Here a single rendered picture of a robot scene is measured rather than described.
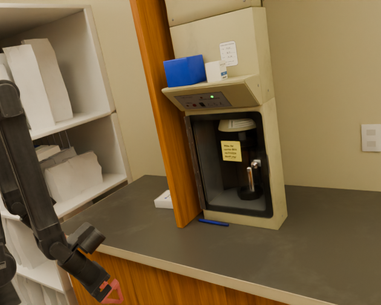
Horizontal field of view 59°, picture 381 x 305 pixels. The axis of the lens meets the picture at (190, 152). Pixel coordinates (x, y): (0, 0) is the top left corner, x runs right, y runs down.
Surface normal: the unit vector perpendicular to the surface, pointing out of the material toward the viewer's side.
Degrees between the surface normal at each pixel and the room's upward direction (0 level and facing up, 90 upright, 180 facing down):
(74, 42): 90
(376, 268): 0
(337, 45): 90
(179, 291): 90
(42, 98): 95
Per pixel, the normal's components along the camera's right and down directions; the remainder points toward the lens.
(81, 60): -0.55, 0.33
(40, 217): 0.55, 0.00
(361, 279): -0.18, -0.94
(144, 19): 0.82, 0.01
